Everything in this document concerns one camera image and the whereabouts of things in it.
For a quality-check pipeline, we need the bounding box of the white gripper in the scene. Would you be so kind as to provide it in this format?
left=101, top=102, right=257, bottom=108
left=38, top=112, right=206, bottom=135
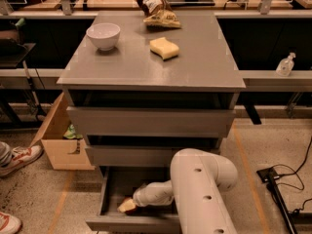
left=118, top=182, right=161, bottom=214

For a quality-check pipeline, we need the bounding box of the orange fruit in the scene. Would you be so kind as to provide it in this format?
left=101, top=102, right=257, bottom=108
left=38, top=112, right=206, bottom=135
left=125, top=201, right=138, bottom=215

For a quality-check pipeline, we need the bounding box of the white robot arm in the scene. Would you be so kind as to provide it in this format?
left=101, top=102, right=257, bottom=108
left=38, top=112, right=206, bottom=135
left=118, top=148, right=238, bottom=234

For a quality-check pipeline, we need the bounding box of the grey open bottom drawer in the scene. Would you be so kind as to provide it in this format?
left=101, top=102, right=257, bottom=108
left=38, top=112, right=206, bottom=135
left=86, top=166, right=181, bottom=234

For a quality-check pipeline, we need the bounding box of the grey middle drawer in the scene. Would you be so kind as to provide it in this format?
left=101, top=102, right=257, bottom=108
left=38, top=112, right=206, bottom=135
left=85, top=144, right=221, bottom=170

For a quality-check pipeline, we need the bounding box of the grey top drawer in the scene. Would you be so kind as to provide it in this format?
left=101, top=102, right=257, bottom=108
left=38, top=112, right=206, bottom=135
left=67, top=106, right=235, bottom=138

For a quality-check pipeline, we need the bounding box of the grey drawer cabinet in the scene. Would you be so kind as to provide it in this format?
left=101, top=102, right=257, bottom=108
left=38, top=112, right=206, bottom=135
left=57, top=11, right=247, bottom=234

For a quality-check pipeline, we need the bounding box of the cardboard box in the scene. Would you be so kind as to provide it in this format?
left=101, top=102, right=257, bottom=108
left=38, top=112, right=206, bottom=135
left=30, top=94, right=95, bottom=171

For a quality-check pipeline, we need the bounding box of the green packet in box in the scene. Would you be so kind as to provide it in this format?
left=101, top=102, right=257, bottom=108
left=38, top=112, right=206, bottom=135
left=63, top=125, right=83, bottom=139

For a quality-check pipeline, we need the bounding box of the white red sneaker upper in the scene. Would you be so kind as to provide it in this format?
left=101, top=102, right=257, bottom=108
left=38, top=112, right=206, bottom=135
left=0, top=145, right=43, bottom=177

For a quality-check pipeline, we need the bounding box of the white red sneaker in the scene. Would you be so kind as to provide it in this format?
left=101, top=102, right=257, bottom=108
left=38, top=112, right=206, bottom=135
left=0, top=212, right=22, bottom=234
left=0, top=145, right=43, bottom=177

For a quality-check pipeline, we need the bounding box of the white red sneaker lower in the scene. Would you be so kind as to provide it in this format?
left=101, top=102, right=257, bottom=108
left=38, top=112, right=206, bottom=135
left=0, top=212, right=22, bottom=234

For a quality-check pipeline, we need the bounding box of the black floor stand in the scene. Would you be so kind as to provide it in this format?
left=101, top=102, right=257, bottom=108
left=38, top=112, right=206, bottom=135
left=256, top=167, right=312, bottom=234

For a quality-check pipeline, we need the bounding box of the yellow sponge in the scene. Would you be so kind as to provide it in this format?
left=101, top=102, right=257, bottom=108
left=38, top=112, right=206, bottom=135
left=149, top=37, right=179, bottom=60

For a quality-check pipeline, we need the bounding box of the white ceramic bowl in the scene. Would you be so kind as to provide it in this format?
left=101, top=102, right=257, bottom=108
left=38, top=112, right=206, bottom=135
left=86, top=22, right=121, bottom=51

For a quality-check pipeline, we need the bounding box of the crumpled chip bag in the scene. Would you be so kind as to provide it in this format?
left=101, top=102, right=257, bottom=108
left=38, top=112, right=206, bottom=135
left=134, top=0, right=181, bottom=28

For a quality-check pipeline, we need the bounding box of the clear sanitizer bottle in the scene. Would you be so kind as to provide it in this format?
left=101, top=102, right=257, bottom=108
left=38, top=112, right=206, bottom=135
left=276, top=52, right=295, bottom=77

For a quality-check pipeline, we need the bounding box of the black floor cable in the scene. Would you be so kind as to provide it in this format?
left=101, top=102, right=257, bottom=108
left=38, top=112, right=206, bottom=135
left=271, top=139, right=312, bottom=213

